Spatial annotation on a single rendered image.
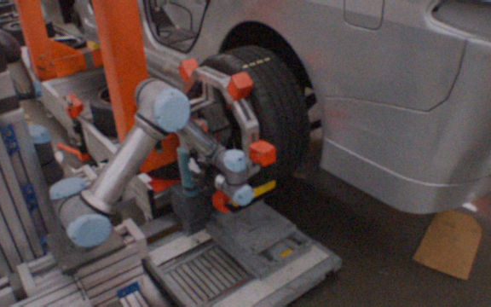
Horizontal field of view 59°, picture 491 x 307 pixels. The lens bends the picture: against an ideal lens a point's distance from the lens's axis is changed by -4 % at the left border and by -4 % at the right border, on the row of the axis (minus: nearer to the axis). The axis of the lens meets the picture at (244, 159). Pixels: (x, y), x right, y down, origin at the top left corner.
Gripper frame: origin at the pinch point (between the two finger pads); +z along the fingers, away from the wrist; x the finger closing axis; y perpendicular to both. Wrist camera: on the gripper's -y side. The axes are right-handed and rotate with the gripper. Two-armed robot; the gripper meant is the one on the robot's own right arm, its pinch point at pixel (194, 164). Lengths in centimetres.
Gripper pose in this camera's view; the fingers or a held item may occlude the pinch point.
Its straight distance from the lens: 188.4
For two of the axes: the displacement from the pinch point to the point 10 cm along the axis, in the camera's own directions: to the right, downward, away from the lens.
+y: -0.4, -8.6, -5.1
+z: -6.1, -3.8, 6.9
